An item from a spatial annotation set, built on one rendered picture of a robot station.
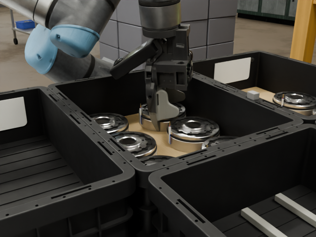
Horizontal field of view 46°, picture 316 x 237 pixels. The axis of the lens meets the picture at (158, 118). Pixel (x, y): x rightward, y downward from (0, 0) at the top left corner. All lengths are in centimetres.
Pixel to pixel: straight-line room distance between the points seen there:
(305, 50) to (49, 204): 224
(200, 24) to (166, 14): 294
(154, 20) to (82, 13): 12
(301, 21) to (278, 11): 526
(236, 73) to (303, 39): 151
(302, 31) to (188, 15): 128
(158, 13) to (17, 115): 34
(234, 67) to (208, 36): 268
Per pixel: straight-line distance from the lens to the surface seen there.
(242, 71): 104
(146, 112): 80
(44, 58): 92
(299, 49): 254
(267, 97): 102
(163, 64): 70
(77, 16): 67
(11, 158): 73
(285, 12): 768
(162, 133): 77
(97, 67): 99
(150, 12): 67
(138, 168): 46
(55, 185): 63
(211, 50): 376
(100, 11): 68
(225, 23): 383
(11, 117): 78
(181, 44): 69
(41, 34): 95
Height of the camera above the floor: 116
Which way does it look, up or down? 23 degrees down
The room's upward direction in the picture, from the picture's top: straight up
